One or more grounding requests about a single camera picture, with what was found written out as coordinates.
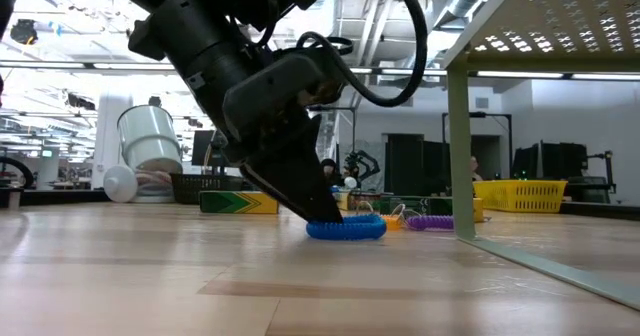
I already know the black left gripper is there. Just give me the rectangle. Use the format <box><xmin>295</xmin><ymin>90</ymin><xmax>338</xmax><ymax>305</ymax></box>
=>
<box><xmin>222</xmin><ymin>53</ymin><xmax>347</xmax><ymax>225</ymax></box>

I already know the blue coil hair tie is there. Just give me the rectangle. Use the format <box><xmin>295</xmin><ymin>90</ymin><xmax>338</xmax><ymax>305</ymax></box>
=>
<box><xmin>305</xmin><ymin>213</ymin><xmax>388</xmax><ymax>241</ymax></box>

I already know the purple coil hair tie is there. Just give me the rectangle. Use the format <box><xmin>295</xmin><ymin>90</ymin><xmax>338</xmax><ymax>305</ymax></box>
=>
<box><xmin>405</xmin><ymin>214</ymin><xmax>455</xmax><ymax>232</ymax></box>

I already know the person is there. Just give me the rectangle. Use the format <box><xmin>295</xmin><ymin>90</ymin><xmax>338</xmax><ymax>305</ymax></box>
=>
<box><xmin>319</xmin><ymin>158</ymin><xmax>342</xmax><ymax>187</ymax></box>
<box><xmin>468</xmin><ymin>155</ymin><xmax>484</xmax><ymax>182</ymax></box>

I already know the black cabinet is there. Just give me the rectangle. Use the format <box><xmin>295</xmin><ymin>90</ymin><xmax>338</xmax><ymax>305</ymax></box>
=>
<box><xmin>384</xmin><ymin>133</ymin><xmax>451</xmax><ymax>197</ymax></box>

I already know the black background monitor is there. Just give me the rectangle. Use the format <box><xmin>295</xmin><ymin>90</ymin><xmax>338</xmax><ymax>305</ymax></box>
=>
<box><xmin>191</xmin><ymin>129</ymin><xmax>227</xmax><ymax>169</ymax></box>

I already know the black plastic bin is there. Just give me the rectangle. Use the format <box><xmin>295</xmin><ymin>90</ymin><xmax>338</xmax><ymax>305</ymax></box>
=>
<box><xmin>169</xmin><ymin>173</ymin><xmax>249</xmax><ymax>206</ymax></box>

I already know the white cylindrical bucket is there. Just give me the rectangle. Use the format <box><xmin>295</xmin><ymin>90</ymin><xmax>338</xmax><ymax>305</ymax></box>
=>
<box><xmin>117</xmin><ymin>104</ymin><xmax>184</xmax><ymax>175</ymax></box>

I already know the white round lid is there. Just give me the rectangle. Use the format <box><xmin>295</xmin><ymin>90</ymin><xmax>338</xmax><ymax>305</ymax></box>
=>
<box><xmin>103</xmin><ymin>164</ymin><xmax>139</xmax><ymax>203</ymax></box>

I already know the yellow plastic bin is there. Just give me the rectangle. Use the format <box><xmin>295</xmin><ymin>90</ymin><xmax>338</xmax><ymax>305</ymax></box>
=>
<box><xmin>472</xmin><ymin>179</ymin><xmax>569</xmax><ymax>214</ymax></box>

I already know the black equipment rack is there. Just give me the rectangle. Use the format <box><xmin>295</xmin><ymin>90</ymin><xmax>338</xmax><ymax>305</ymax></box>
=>
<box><xmin>514</xmin><ymin>142</ymin><xmax>617</xmax><ymax>203</ymax></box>

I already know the green perforated metal shelf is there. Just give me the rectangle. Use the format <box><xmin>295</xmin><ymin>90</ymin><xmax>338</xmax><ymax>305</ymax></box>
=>
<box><xmin>442</xmin><ymin>0</ymin><xmax>640</xmax><ymax>311</ymax></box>

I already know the thick black gripper cable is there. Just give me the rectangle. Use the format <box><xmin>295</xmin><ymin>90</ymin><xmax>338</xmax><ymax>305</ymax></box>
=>
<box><xmin>297</xmin><ymin>0</ymin><xmax>429</xmax><ymax>109</ymax></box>

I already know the black ceiling camera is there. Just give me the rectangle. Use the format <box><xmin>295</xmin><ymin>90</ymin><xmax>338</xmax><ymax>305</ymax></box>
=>
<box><xmin>9</xmin><ymin>19</ymin><xmax>39</xmax><ymax>46</ymax></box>

